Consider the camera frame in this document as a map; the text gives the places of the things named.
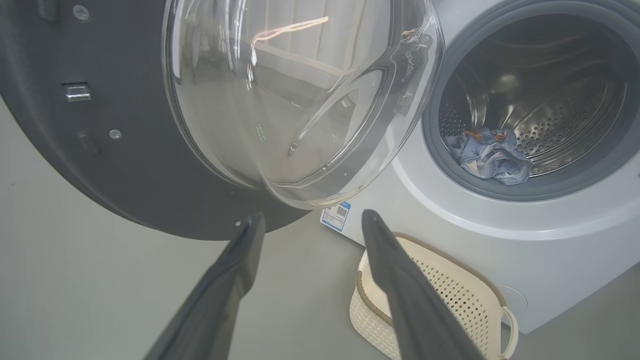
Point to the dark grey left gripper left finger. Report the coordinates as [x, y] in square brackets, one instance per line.
[215, 300]

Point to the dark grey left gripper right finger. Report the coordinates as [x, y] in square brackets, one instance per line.
[415, 310]

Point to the blue cartoon print garment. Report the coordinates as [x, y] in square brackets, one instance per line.
[507, 167]
[465, 147]

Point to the black round glass washer door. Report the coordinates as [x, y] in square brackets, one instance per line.
[100, 165]

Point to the cream perforated laundry basket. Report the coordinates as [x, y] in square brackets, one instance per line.
[460, 295]

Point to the white front-load washing machine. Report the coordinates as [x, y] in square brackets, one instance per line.
[550, 240]

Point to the grey rubber door gasket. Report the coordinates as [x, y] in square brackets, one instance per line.
[550, 187]

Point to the round white filter cover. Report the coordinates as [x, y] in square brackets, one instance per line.
[515, 300]

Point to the blue energy label sticker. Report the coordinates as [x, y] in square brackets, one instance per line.
[336, 216]

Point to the steel perforated washer drum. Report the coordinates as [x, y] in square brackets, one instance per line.
[565, 115]

